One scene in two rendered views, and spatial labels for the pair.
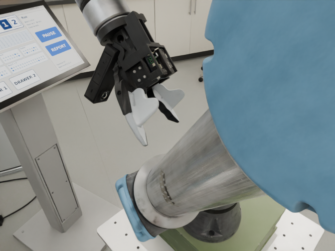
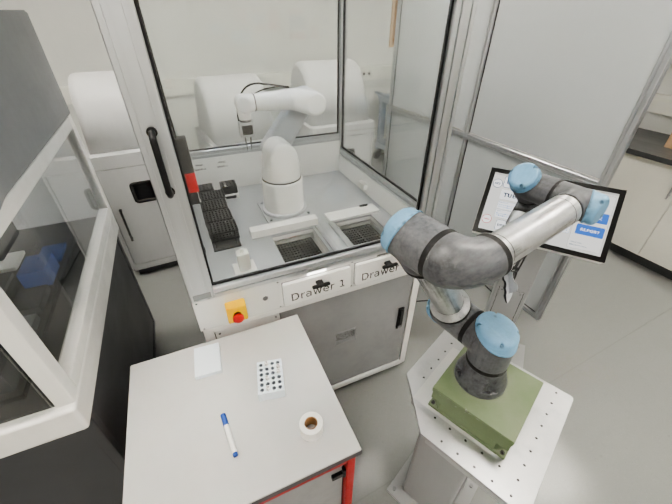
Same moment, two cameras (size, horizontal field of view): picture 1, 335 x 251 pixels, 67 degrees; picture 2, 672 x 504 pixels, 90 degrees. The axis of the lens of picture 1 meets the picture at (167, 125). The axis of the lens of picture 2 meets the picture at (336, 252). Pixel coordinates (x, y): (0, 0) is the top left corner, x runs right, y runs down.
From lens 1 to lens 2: 0.81 m
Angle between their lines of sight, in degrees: 68
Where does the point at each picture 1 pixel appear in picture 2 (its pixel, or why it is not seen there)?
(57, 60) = (575, 238)
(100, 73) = not seen: hidden behind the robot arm
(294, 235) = (504, 477)
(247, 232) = (472, 402)
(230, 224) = (468, 379)
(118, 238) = (447, 339)
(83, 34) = not seen: outside the picture
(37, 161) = (499, 289)
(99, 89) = not seen: hidden behind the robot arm
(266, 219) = (491, 420)
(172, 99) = (511, 287)
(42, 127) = (524, 272)
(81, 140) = (588, 337)
